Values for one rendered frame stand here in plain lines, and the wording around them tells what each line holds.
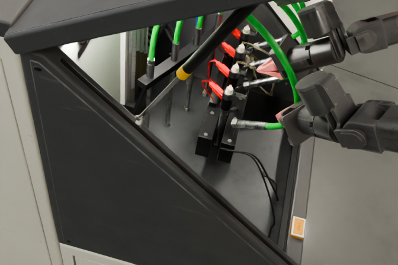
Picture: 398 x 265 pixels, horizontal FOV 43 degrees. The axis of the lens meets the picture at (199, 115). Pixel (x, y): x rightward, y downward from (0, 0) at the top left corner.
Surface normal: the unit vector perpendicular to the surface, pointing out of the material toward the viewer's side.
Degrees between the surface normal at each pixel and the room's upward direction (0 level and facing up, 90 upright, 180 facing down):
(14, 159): 90
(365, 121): 35
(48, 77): 90
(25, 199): 90
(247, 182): 0
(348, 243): 0
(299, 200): 0
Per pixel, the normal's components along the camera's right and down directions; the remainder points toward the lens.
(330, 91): 0.50, -0.11
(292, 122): 0.35, 0.11
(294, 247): 0.12, -0.65
